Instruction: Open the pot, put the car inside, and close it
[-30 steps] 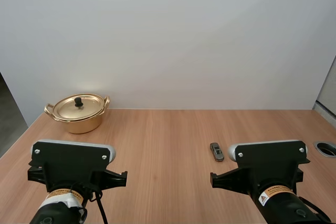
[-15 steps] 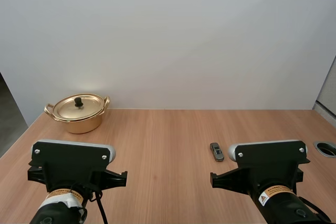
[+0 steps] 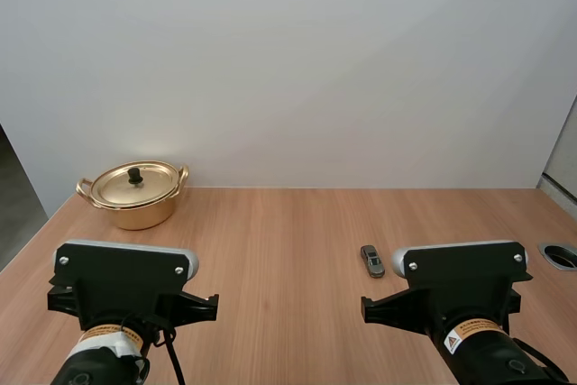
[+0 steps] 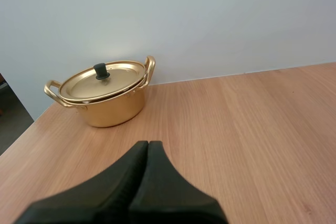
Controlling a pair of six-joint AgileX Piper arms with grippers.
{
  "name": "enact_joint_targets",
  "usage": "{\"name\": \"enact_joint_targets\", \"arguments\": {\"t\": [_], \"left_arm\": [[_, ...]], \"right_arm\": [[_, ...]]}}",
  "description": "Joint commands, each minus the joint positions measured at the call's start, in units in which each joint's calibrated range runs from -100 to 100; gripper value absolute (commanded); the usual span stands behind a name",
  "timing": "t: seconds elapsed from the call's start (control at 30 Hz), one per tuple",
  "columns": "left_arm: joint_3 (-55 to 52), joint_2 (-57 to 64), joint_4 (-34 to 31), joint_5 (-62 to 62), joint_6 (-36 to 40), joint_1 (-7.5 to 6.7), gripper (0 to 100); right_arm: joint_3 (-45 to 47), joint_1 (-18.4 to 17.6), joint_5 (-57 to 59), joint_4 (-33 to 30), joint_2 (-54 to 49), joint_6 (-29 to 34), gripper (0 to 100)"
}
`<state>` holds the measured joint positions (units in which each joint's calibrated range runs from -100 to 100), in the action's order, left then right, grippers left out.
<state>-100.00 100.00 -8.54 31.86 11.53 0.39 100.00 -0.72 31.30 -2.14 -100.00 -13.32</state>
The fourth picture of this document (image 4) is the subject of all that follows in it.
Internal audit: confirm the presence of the gold pot with two handles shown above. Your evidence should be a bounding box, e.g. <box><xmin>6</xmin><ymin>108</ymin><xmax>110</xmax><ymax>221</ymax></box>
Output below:
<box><xmin>44</xmin><ymin>55</ymin><xmax>156</xmax><ymax>128</ymax></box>

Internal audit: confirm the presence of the gold lid with black knob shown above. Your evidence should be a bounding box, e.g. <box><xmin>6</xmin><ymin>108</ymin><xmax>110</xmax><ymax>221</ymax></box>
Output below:
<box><xmin>58</xmin><ymin>60</ymin><xmax>146</xmax><ymax>102</ymax></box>

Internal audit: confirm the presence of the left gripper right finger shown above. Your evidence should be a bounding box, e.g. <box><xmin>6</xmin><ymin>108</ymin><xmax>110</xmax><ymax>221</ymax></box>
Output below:
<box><xmin>129</xmin><ymin>141</ymin><xmax>228</xmax><ymax>224</ymax></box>

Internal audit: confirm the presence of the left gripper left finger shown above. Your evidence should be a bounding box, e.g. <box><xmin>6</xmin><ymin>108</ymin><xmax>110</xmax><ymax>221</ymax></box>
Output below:
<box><xmin>14</xmin><ymin>141</ymin><xmax>149</xmax><ymax>224</ymax></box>

